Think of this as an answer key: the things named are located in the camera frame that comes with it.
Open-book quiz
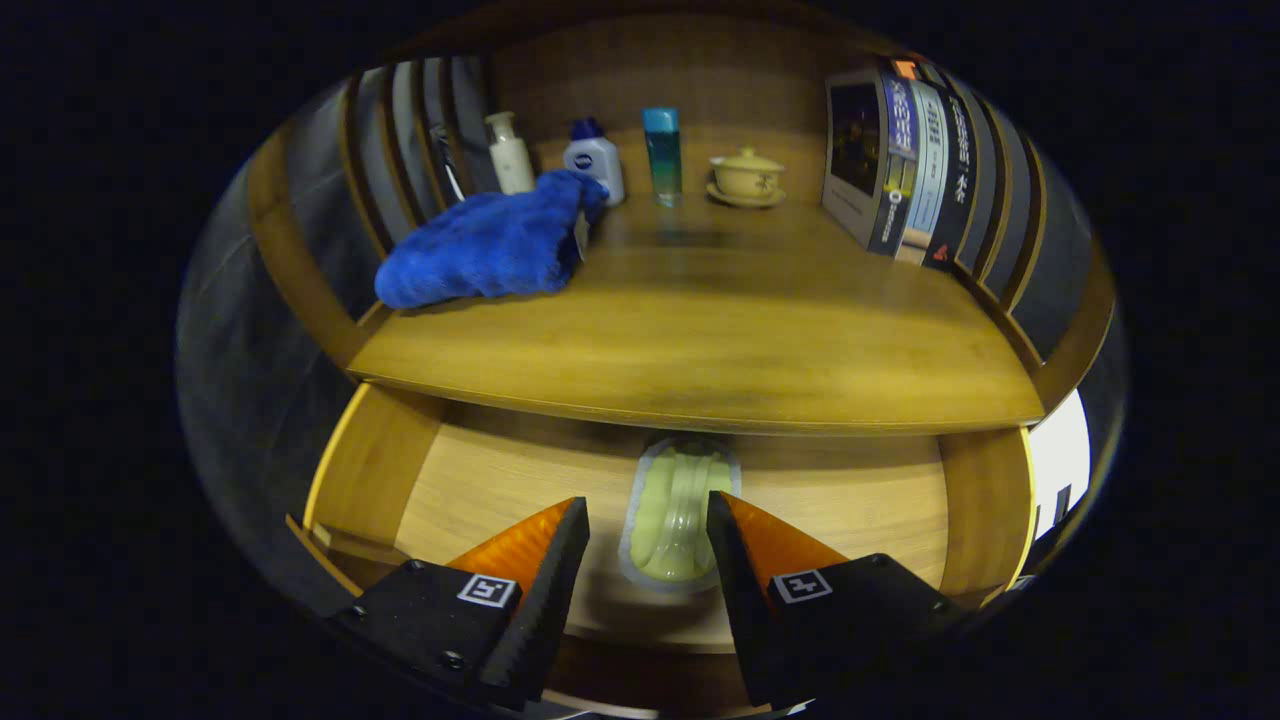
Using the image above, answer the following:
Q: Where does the blue spine book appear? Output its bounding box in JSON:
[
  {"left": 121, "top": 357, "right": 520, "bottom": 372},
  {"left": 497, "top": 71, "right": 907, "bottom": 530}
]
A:
[{"left": 822, "top": 68, "right": 921, "bottom": 257}]

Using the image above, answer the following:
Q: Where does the blue towel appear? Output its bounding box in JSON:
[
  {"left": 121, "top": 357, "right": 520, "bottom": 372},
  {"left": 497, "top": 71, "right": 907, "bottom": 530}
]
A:
[{"left": 375, "top": 168, "right": 611, "bottom": 311}]

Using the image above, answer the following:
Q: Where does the beige lidded teacup with saucer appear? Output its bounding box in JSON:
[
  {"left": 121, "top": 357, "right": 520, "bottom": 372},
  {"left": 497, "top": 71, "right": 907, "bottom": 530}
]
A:
[{"left": 707, "top": 147, "right": 788, "bottom": 209}]

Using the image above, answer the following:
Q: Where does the pale spine book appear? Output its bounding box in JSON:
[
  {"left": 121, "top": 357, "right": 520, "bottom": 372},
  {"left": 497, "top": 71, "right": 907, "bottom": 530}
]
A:
[{"left": 893, "top": 80, "right": 949, "bottom": 266}]

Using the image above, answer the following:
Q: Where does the white lotion bottle blue cap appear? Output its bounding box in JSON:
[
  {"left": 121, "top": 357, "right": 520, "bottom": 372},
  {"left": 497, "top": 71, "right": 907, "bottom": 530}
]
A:
[{"left": 563, "top": 118, "right": 626, "bottom": 207}]

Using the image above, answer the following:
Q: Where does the teal bottle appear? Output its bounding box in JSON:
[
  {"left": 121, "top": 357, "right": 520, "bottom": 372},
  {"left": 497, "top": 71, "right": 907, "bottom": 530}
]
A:
[{"left": 642, "top": 107, "right": 684, "bottom": 208}]

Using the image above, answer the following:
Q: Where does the white pump bottle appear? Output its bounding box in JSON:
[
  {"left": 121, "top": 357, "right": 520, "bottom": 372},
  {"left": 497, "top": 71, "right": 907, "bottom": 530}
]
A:
[{"left": 485, "top": 110, "right": 537, "bottom": 196}]

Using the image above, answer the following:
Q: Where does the wooden countertop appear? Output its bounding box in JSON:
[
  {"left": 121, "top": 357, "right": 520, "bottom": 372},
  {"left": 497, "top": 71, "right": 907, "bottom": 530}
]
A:
[{"left": 345, "top": 195, "right": 1046, "bottom": 436}]

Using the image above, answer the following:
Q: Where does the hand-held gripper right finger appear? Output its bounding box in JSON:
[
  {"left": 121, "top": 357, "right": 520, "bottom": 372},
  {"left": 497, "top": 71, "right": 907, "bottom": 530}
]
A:
[{"left": 706, "top": 490, "right": 971, "bottom": 709}]

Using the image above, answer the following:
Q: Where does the black spine book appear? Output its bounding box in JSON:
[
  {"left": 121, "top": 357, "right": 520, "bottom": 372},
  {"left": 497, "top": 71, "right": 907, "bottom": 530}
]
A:
[{"left": 922, "top": 90, "right": 981, "bottom": 273}]

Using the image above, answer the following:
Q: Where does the green handled sponge brush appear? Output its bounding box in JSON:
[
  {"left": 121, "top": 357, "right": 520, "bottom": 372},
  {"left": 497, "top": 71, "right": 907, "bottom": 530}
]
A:
[{"left": 618, "top": 435, "right": 743, "bottom": 593}]

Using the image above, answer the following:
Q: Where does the wooden drawer with black knob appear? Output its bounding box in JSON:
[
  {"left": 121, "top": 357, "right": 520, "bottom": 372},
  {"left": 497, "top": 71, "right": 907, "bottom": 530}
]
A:
[{"left": 285, "top": 383, "right": 1041, "bottom": 716}]

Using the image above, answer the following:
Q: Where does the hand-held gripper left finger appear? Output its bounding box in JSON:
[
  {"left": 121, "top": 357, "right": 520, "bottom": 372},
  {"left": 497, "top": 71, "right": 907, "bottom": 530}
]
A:
[{"left": 325, "top": 497, "right": 591, "bottom": 713}]

